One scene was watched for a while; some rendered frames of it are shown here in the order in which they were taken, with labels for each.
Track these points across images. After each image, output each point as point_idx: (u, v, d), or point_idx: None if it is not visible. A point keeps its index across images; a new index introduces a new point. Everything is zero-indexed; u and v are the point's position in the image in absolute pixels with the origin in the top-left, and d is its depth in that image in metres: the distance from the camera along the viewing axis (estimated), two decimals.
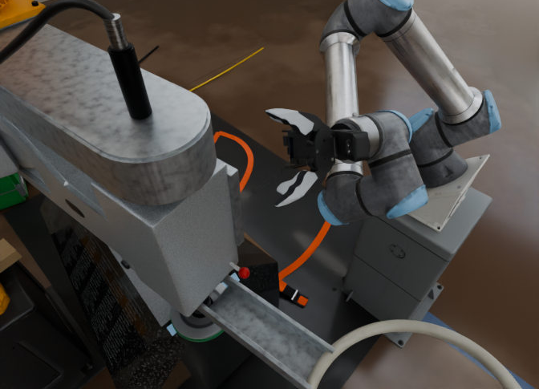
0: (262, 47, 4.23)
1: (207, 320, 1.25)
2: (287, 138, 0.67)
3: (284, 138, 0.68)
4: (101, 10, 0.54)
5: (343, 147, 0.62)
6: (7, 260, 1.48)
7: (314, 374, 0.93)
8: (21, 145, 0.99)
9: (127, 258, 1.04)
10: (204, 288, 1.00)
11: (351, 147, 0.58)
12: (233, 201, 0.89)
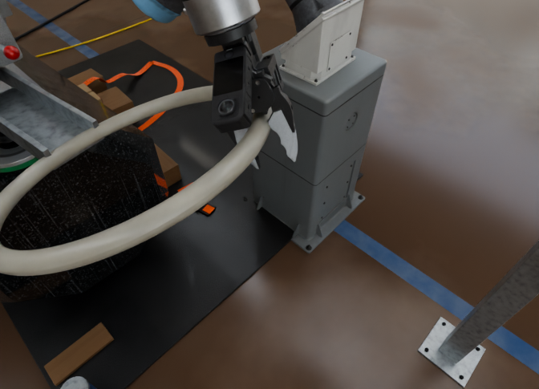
0: None
1: (13, 151, 1.07)
2: None
3: None
4: None
5: None
6: None
7: (62, 144, 0.75)
8: None
9: None
10: None
11: (236, 127, 0.47)
12: None
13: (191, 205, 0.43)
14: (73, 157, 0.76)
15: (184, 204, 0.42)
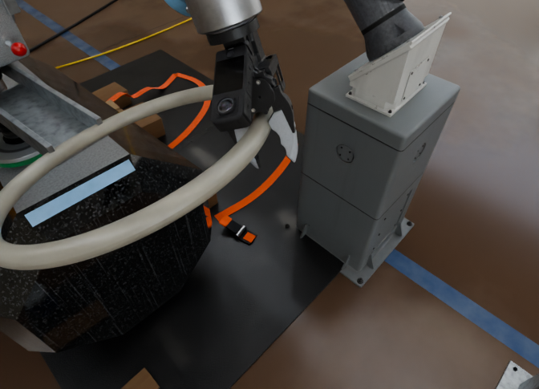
0: None
1: None
2: None
3: None
4: None
5: None
6: None
7: (66, 140, 0.75)
8: None
9: None
10: None
11: (235, 126, 0.47)
12: None
13: (188, 204, 0.43)
14: (77, 153, 0.77)
15: (182, 202, 0.43)
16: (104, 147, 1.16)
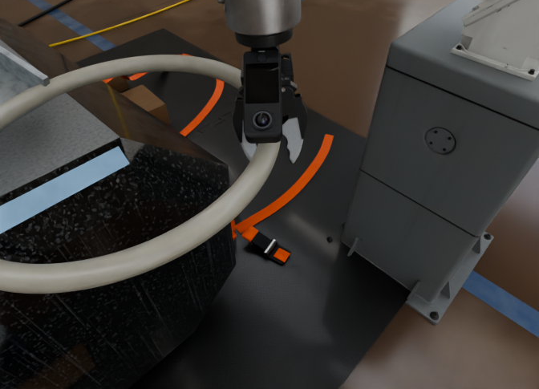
0: None
1: None
2: None
3: None
4: None
5: None
6: None
7: (4, 103, 0.62)
8: None
9: None
10: None
11: (264, 139, 0.46)
12: None
13: (224, 223, 0.42)
14: (18, 119, 0.64)
15: (218, 222, 0.41)
16: (79, 127, 0.72)
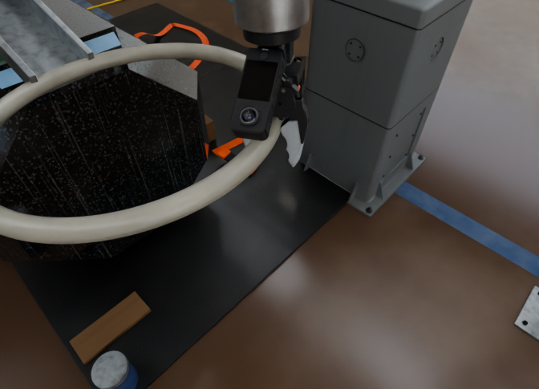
0: None
1: None
2: None
3: None
4: None
5: None
6: None
7: (51, 70, 0.69)
8: None
9: None
10: None
11: None
12: None
13: (192, 208, 0.43)
14: (61, 87, 0.71)
15: (185, 206, 0.42)
16: (87, 21, 1.04)
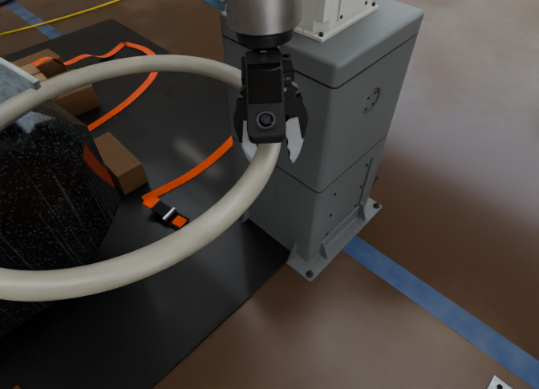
0: None
1: None
2: None
3: None
4: None
5: None
6: None
7: None
8: None
9: None
10: None
11: (267, 139, 0.46)
12: None
13: (230, 221, 0.41)
14: (9, 124, 0.62)
15: (224, 220, 0.41)
16: None
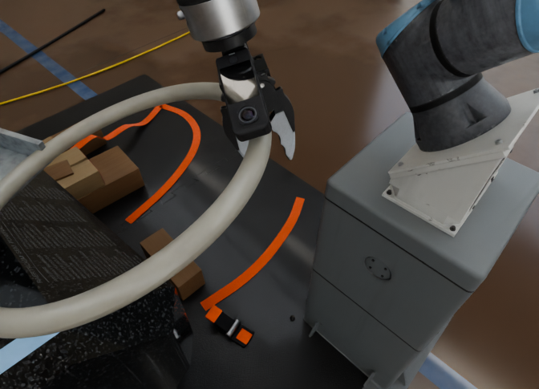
0: None
1: None
2: None
3: None
4: None
5: None
6: None
7: (6, 175, 0.63)
8: None
9: None
10: None
11: (255, 134, 0.46)
12: None
13: (233, 214, 0.41)
14: (22, 188, 0.66)
15: (226, 214, 0.40)
16: (14, 293, 0.75)
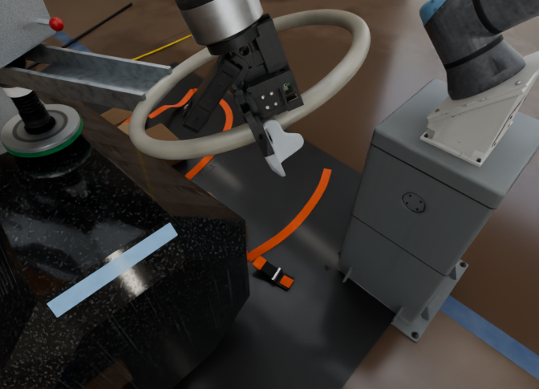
0: None
1: (26, 136, 1.06)
2: None
3: None
4: None
5: None
6: None
7: (149, 91, 0.82)
8: None
9: None
10: (3, 34, 0.83)
11: None
12: None
13: (356, 66, 0.57)
14: (158, 102, 0.84)
15: (353, 65, 0.56)
16: (139, 207, 0.96)
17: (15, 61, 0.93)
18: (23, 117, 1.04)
